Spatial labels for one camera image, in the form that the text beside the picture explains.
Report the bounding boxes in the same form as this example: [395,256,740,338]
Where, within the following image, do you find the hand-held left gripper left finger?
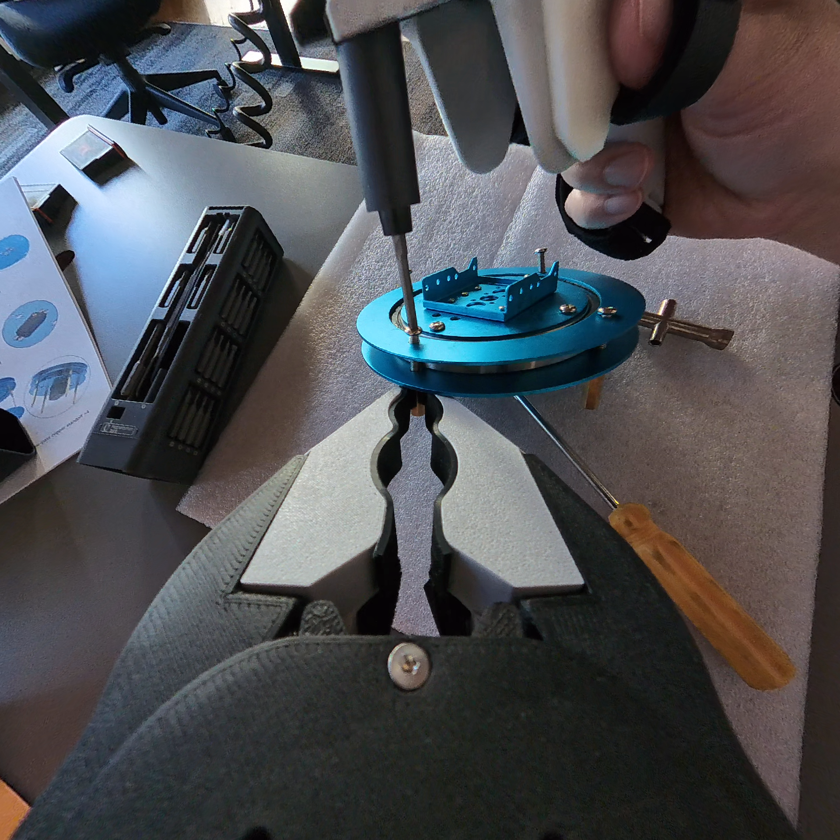
[239,387,403,634]

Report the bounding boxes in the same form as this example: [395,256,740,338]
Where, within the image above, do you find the blue round metal base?
[356,262,641,411]

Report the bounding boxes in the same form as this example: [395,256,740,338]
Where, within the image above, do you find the blue metal bracket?
[421,257,560,322]

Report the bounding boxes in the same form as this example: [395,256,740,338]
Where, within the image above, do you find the instruction sheet with blue drawings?
[0,176,114,506]

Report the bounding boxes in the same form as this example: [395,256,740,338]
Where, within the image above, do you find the black office chair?
[0,0,231,129]

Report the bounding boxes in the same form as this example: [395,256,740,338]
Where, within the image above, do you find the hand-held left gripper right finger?
[420,390,586,634]

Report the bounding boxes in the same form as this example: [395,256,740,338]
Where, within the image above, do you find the black coiled cable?
[226,0,275,151]

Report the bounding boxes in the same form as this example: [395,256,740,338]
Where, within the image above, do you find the black screwdriver bit case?
[77,205,285,485]

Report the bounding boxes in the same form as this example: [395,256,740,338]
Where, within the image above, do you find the small black box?
[29,184,78,225]
[60,126,127,175]

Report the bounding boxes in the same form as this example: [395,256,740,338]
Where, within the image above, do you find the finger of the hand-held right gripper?
[326,0,401,46]
[402,0,516,175]

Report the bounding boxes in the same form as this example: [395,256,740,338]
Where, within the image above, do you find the silver cross wrench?
[638,298,735,349]

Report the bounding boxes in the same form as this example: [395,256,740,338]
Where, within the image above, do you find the dark grey electric screwdriver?
[338,26,424,342]

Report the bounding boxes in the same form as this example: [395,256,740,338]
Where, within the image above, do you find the dark grey case sleeve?
[0,408,38,483]

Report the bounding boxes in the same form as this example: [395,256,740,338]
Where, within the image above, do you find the person's right hand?
[563,0,840,242]

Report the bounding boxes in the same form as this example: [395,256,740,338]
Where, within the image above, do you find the white foam sheet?
[176,128,840,821]

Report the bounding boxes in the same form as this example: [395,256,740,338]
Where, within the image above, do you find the yellow handled screwdriver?
[514,394,796,691]

